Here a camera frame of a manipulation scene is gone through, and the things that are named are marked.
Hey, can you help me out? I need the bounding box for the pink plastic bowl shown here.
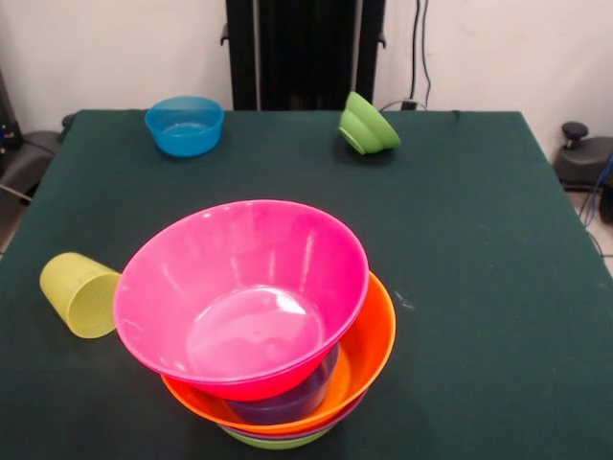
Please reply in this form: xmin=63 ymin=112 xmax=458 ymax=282
xmin=112 ymin=199 xmax=371 ymax=403
xmin=113 ymin=199 xmax=370 ymax=384

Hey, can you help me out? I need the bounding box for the small green plastic bowl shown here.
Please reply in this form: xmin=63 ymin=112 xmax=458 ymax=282
xmin=338 ymin=90 xmax=402 ymax=156

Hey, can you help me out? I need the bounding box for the orange plastic bowl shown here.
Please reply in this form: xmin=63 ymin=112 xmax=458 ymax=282
xmin=160 ymin=271 xmax=397 ymax=436

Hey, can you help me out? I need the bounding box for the blue plastic bowl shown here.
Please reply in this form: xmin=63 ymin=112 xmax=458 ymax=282
xmin=144 ymin=95 xmax=226 ymax=158
xmin=223 ymin=342 xmax=341 ymax=426

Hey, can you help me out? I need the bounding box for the yellow plastic cup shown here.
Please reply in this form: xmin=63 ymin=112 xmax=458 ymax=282
xmin=38 ymin=252 xmax=124 ymax=340

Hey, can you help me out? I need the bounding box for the dark green table cloth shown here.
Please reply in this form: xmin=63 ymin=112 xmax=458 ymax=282
xmin=0 ymin=108 xmax=613 ymax=460

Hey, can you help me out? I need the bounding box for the large green plastic bowl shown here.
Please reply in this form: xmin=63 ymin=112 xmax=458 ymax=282
xmin=222 ymin=424 xmax=336 ymax=450

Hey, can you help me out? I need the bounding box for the black stand base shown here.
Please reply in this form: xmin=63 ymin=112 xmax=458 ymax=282
xmin=554 ymin=121 xmax=613 ymax=193
xmin=0 ymin=71 xmax=66 ymax=202

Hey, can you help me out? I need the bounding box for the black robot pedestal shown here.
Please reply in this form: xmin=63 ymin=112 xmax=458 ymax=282
xmin=220 ymin=0 xmax=387 ymax=112

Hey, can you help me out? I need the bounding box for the black wall cable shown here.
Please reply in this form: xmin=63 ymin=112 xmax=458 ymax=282
xmin=409 ymin=0 xmax=435 ymax=109

